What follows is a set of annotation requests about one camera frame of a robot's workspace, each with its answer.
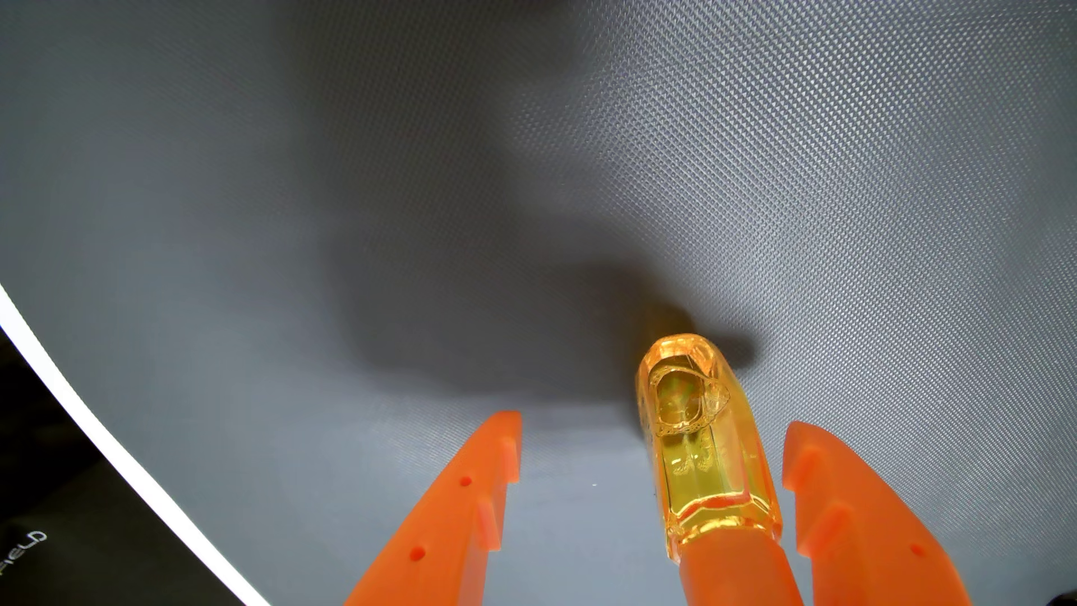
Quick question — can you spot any grey textured mat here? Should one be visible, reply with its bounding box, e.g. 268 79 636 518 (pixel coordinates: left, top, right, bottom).
0 0 1077 606

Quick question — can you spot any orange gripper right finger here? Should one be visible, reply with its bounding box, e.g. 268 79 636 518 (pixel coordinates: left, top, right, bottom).
783 421 973 606

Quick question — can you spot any yellow eyedrops bottle orange cap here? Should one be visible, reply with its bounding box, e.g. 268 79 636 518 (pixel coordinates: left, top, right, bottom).
635 333 804 606

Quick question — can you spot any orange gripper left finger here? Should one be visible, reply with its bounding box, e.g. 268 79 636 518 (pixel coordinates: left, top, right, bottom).
343 411 523 606

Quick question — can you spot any black fabric bag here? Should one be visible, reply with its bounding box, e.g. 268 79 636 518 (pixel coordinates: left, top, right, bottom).
0 328 245 606

